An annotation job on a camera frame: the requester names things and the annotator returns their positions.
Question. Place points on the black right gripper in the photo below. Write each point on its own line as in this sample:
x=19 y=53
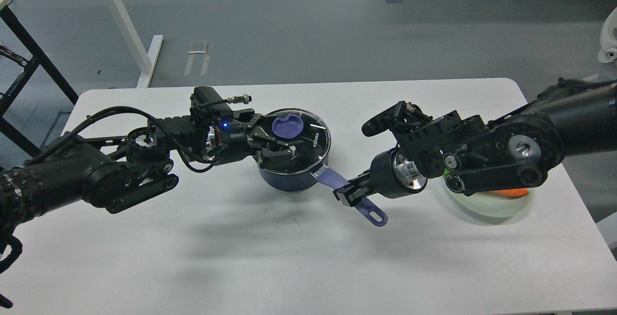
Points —
x=391 y=175

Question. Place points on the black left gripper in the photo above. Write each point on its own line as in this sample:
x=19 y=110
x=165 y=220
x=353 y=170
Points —
x=253 y=135

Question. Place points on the dark blue saucepan purple handle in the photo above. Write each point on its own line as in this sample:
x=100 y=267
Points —
x=330 y=178

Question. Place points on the glass pot lid purple knob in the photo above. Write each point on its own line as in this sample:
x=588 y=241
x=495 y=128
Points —
x=315 y=134

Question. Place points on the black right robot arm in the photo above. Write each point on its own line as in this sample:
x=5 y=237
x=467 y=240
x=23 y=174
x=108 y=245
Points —
x=517 y=150

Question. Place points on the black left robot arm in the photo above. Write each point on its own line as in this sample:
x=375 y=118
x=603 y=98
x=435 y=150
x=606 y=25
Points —
x=117 y=173

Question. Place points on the pale green glass plate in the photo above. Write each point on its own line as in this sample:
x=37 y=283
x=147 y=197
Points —
x=485 y=206

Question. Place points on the orange toy carrot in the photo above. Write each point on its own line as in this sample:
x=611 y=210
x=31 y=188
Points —
x=510 y=193

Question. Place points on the black metal rack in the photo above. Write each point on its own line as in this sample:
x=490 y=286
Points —
x=29 y=66

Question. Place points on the white office chair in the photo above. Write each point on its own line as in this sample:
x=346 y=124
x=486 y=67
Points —
x=607 y=54

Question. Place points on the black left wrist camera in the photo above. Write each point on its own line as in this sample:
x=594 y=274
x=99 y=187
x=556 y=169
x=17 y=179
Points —
x=207 y=106

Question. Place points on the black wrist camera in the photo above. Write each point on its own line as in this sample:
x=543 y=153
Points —
x=403 y=117
x=207 y=106

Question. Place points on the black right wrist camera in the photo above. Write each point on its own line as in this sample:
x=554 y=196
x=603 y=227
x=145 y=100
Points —
x=403 y=117

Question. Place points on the white desk frame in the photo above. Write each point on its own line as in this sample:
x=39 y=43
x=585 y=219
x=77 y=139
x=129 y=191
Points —
x=120 y=16

